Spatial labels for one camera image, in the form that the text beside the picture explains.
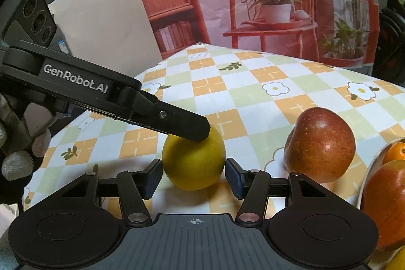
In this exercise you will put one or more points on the small orange tangerine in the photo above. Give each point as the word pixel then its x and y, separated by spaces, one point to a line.
pixel 395 152

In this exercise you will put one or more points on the beige plate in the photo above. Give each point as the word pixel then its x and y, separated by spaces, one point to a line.
pixel 378 260

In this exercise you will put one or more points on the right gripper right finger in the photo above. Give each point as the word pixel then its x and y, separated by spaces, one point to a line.
pixel 252 187

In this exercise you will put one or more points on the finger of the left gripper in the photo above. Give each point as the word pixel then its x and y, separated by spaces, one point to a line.
pixel 150 112

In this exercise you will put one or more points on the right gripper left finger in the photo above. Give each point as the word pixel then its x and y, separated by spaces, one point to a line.
pixel 136 187

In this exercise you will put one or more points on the gloved left hand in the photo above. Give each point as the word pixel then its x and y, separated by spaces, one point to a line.
pixel 25 138

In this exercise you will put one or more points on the checkered floral tablecloth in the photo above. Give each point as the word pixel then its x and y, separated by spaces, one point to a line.
pixel 253 99

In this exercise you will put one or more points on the black exercise bike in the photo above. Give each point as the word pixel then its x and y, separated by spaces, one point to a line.
pixel 389 56

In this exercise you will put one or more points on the yellow lemon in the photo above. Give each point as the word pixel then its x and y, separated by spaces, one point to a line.
pixel 397 262
pixel 193 166

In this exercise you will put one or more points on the red apple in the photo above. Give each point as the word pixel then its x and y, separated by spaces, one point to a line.
pixel 321 146
pixel 383 201

